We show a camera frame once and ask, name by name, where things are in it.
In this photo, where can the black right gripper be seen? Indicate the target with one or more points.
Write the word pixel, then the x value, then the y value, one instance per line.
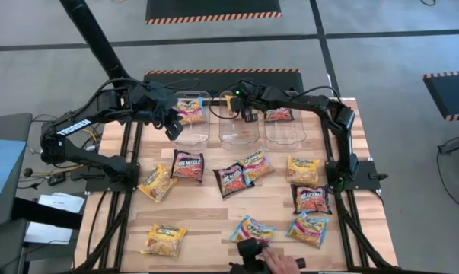
pixel 252 97

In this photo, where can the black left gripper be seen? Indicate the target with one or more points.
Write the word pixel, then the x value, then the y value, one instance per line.
pixel 160 104

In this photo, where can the yellow Maruchan ramen packet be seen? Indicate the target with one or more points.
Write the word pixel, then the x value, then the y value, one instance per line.
pixel 302 171
pixel 229 102
pixel 163 241
pixel 157 184

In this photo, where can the blue Maruchan ramen packet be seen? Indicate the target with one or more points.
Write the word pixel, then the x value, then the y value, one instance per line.
pixel 257 165
pixel 191 110
pixel 255 228
pixel 308 230

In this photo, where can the black Fire Noodle packet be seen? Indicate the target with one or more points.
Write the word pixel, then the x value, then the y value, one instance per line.
pixel 278 115
pixel 187 167
pixel 231 182
pixel 311 199

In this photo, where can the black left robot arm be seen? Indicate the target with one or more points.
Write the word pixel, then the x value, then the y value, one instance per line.
pixel 73 127

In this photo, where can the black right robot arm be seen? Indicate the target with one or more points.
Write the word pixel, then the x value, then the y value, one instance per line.
pixel 309 102

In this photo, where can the clear plastic bin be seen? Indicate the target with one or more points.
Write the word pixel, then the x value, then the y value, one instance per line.
pixel 191 135
pixel 286 133
pixel 238 133

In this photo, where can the hazard-striped black floor mat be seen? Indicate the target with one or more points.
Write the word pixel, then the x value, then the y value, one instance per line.
pixel 282 78
pixel 453 95
pixel 214 7

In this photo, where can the black power adapter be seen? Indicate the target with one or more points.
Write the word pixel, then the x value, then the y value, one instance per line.
pixel 56 179

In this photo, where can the white paper sheets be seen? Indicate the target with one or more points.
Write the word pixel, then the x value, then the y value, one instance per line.
pixel 67 203

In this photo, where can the person's hand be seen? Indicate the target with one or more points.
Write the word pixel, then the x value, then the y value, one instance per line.
pixel 280 262

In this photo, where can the black padded bar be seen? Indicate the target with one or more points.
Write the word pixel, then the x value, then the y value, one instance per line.
pixel 46 214

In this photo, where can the grey side desk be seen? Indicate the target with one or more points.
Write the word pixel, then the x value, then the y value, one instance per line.
pixel 8 127

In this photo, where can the blue sheet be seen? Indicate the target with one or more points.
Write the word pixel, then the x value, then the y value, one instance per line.
pixel 4 179

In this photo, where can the grey chair base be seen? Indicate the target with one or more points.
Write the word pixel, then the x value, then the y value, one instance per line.
pixel 457 144

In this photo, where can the black aluminium table frame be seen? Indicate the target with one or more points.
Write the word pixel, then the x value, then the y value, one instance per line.
pixel 127 199

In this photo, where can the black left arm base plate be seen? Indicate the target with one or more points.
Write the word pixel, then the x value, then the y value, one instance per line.
pixel 96 186

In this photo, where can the black camera stand pole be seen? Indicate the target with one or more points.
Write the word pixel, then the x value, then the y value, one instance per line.
pixel 92 34

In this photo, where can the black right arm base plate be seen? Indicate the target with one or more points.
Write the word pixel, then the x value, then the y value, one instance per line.
pixel 371 185

